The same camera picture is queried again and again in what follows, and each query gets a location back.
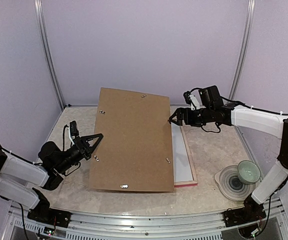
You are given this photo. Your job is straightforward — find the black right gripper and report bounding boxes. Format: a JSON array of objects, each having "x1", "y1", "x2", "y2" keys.
[{"x1": 169, "y1": 106, "x2": 214, "y2": 127}]

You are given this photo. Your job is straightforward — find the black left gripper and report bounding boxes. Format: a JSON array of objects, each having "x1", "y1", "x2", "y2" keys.
[{"x1": 55, "y1": 133, "x2": 103, "y2": 174}]

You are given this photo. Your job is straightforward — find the brown cardboard backing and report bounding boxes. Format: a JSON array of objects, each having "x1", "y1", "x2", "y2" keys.
[{"x1": 89, "y1": 87, "x2": 174, "y2": 193}]

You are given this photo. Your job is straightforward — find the red dark sunset photo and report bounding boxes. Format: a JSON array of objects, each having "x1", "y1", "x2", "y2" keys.
[{"x1": 171, "y1": 124, "x2": 194, "y2": 186}]

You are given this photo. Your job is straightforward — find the pink wooden picture frame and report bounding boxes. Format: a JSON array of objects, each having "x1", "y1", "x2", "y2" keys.
[{"x1": 171, "y1": 124, "x2": 198, "y2": 188}]

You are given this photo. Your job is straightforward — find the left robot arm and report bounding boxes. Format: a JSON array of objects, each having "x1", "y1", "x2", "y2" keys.
[{"x1": 0, "y1": 133, "x2": 104, "y2": 223}]

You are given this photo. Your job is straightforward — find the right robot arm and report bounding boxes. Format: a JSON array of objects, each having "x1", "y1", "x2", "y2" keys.
[{"x1": 168, "y1": 85, "x2": 288, "y2": 226}]

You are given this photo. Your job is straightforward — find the white swirl plate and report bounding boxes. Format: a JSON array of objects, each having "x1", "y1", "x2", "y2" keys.
[{"x1": 214, "y1": 165, "x2": 257, "y2": 203}]

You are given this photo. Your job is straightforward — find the green ceramic bowl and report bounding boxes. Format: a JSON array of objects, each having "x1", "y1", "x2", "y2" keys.
[{"x1": 237, "y1": 160, "x2": 261, "y2": 185}]

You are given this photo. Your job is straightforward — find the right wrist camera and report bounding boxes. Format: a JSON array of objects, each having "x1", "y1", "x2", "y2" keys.
[{"x1": 183, "y1": 91, "x2": 201, "y2": 111}]

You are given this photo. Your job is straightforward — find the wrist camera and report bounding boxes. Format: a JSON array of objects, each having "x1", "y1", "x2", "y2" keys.
[
  {"x1": 68, "y1": 120, "x2": 79, "y2": 145},
  {"x1": 183, "y1": 91, "x2": 201, "y2": 111}
]

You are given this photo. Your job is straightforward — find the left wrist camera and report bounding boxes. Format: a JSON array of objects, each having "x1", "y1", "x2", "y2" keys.
[{"x1": 68, "y1": 120, "x2": 79, "y2": 145}]

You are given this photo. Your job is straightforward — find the aluminium front rail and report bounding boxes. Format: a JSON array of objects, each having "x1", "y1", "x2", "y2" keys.
[{"x1": 1, "y1": 198, "x2": 288, "y2": 240}]

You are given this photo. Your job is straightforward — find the right aluminium corner post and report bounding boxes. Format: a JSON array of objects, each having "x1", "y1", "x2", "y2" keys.
[{"x1": 228, "y1": 0, "x2": 256, "y2": 100}]

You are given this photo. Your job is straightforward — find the aluminium corner post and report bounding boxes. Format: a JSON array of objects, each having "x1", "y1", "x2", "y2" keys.
[
  {"x1": 228, "y1": 0, "x2": 256, "y2": 100},
  {"x1": 34, "y1": 0, "x2": 66, "y2": 111}
]

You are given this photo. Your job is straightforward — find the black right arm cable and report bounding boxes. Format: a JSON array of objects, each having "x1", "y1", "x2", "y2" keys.
[{"x1": 188, "y1": 86, "x2": 288, "y2": 226}]

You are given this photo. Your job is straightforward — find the left aluminium corner post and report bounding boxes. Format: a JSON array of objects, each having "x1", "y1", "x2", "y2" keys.
[{"x1": 34, "y1": 0, "x2": 66, "y2": 111}]

